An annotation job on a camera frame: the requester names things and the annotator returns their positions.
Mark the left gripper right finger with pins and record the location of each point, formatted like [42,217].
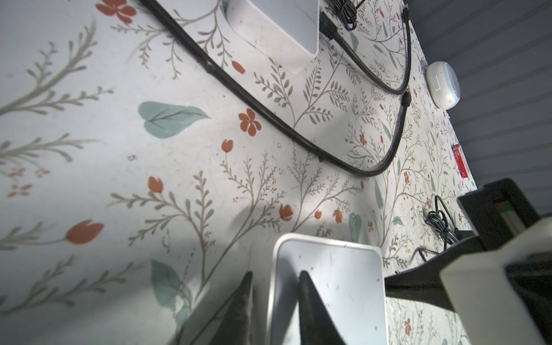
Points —
[316,325]

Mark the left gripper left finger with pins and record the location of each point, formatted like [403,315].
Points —
[235,327]

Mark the white network switch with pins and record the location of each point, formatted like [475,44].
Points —
[286,31]
[348,277]

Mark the black power adapter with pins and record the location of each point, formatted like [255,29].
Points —
[442,222]
[346,11]

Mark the red white small box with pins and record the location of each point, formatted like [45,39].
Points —
[461,161]

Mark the white round timer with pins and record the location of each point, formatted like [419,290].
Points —
[443,85]

